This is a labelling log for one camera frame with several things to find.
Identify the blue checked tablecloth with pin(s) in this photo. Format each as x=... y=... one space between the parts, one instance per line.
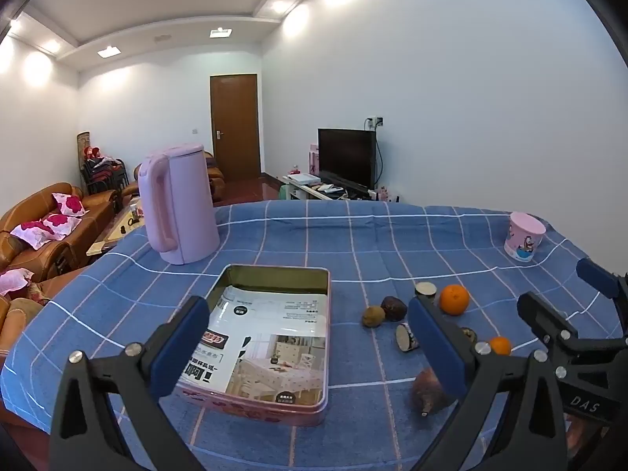
x=319 y=240

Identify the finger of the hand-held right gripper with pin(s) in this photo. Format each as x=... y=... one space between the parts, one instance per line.
x=539 y=316
x=596 y=277

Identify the brown wooden door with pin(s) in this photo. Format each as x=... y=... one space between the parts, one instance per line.
x=234 y=127

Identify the tall patterned floor ornament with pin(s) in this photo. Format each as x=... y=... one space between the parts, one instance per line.
x=83 y=142

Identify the purple electric kettle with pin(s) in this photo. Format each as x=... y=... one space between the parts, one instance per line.
x=181 y=206

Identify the white wall socket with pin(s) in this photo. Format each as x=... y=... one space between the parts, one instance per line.
x=375 y=121

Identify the black television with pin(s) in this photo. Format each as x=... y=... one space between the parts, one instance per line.
x=346 y=157

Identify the pink metal tin box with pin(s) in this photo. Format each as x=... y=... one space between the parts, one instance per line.
x=277 y=274

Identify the short brown leather sofa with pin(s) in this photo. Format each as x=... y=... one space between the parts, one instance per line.
x=19 y=319

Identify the printed paper leaflet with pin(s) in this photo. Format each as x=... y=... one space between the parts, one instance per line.
x=274 y=343

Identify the white pink flowered pillow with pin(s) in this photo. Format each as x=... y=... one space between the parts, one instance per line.
x=68 y=204
x=61 y=225
x=29 y=235
x=14 y=280

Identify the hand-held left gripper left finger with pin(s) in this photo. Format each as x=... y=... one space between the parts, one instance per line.
x=180 y=351

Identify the green plastic stool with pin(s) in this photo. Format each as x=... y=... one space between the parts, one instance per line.
x=287 y=191

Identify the small brown fruit piece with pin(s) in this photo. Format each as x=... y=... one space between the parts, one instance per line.
x=469 y=336

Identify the long brown leather sofa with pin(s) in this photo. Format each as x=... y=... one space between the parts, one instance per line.
x=93 y=216

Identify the large orange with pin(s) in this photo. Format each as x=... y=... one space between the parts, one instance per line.
x=454 y=300

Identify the coffee table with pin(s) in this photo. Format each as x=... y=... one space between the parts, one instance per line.
x=115 y=235

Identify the dark wrinkled passion fruit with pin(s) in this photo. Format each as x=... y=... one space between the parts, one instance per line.
x=393 y=308

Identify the purple beetroot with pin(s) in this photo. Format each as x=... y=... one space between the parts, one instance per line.
x=427 y=393

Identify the small orange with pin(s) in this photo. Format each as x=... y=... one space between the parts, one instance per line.
x=501 y=346

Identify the white television stand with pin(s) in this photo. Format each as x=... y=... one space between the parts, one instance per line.
x=314 y=189

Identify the stack of dark chairs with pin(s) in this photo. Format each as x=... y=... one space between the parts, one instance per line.
x=100 y=171

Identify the square ceiling light panel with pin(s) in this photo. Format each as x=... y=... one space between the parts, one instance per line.
x=221 y=33
x=109 y=51

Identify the yellow-green round fruit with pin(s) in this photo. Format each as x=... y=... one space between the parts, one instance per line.
x=373 y=317

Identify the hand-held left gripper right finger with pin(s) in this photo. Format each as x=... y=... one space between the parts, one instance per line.
x=439 y=351

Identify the cut taro piece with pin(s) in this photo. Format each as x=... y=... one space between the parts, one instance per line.
x=426 y=288
x=405 y=338

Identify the tall pink box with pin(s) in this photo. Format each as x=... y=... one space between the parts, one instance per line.
x=313 y=159

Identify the person's right hand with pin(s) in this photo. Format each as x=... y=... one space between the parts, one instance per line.
x=584 y=431

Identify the pink cartoon cup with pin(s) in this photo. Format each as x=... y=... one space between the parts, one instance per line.
x=525 y=235

